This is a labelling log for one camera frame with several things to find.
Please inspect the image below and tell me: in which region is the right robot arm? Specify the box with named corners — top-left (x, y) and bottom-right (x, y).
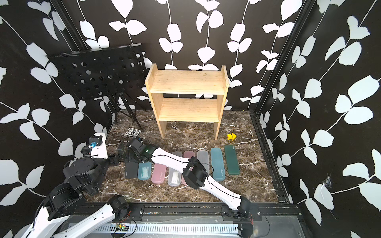
top-left (128, 138), bottom-right (251, 218)

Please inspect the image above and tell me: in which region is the dark green pencil case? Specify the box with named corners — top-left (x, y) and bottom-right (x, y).
top-left (224, 145), bottom-right (240, 175)

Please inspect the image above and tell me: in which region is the dark grey pencil case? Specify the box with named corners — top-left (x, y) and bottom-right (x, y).
top-left (125, 162), bottom-right (139, 179)

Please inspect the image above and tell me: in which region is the clear white pencil case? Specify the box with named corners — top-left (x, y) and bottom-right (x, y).
top-left (197, 150), bottom-right (209, 173)

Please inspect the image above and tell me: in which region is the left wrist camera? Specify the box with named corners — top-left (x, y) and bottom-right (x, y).
top-left (81, 133), bottom-right (108, 159)

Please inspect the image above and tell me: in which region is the teal pencil case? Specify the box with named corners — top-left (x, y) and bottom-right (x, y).
top-left (210, 148), bottom-right (226, 181)

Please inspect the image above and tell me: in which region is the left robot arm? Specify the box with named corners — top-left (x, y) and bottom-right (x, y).
top-left (22, 136), bottom-right (131, 238)

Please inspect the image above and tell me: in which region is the white slotted cable duct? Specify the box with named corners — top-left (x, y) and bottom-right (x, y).
top-left (93, 224), bottom-right (241, 235)

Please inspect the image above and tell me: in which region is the black white tag card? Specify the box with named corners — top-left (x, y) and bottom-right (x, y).
top-left (125, 128), bottom-right (141, 137)

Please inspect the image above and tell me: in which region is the frosted white pencil case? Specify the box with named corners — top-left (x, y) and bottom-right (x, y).
top-left (168, 168), bottom-right (182, 186)

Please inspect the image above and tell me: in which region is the small yellow block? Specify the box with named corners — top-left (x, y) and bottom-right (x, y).
top-left (227, 133), bottom-right (237, 142)

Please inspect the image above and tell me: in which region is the black perforated music stand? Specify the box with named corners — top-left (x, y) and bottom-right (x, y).
top-left (48, 43), bottom-right (147, 129)

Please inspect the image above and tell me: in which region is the wooden two-tier shelf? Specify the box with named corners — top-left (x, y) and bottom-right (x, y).
top-left (145, 64), bottom-right (230, 138)

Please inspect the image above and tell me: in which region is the light blue pencil case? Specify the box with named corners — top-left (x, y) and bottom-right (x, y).
top-left (138, 162), bottom-right (152, 180)

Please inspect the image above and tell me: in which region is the pink pencil case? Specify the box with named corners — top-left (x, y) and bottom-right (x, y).
top-left (151, 163), bottom-right (167, 184)
top-left (182, 151), bottom-right (195, 185)

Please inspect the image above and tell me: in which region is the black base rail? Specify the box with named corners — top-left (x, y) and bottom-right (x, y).
top-left (59, 202), bottom-right (304, 222)

